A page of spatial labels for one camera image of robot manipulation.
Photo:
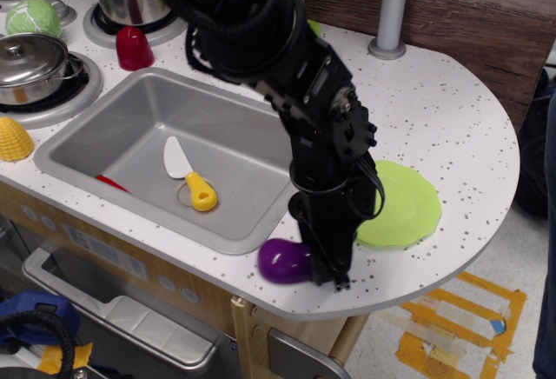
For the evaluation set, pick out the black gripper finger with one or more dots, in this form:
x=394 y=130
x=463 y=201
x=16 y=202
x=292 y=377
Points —
x=322 y=271
x=341 y=277

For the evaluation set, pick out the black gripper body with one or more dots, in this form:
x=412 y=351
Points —
x=328 y=221

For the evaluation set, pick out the purple toy eggplant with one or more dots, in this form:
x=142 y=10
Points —
x=284 y=262

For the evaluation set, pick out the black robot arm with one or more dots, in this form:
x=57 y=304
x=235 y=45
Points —
x=269 y=46

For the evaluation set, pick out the light green plastic plate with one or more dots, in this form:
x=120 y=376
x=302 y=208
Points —
x=410 y=213

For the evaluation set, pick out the wooden toy kitchen cabinet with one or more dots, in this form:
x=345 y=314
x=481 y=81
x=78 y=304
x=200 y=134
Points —
x=231 y=313

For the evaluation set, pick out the grey toy sink basin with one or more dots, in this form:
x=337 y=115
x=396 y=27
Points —
x=209 y=164

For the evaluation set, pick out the white yellow toy knife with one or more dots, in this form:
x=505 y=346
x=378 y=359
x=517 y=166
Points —
x=202 y=195

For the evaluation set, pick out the yellow tape on floor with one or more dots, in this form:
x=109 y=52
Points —
x=464 y=331

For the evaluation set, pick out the grey support pole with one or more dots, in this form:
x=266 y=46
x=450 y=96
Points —
x=388 y=45

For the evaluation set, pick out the green cutting board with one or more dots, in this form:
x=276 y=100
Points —
x=315 y=27

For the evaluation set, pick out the red toy chili pepper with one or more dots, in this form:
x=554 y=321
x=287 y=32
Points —
x=110 y=182

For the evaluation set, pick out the red toy pepper half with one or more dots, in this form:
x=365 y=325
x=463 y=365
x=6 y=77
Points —
x=133 y=49

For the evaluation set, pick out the yellow toy corn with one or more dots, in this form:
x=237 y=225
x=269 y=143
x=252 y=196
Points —
x=16 y=143

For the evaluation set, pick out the steel pot with lid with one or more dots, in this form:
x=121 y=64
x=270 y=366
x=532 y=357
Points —
x=33 y=67

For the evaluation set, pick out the green toy cabbage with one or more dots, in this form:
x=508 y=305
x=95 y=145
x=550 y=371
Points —
x=33 y=16

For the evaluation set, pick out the grey oven door handle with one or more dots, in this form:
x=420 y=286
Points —
x=131 y=330

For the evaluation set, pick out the blue clamp with black cable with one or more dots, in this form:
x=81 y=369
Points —
x=35 y=317

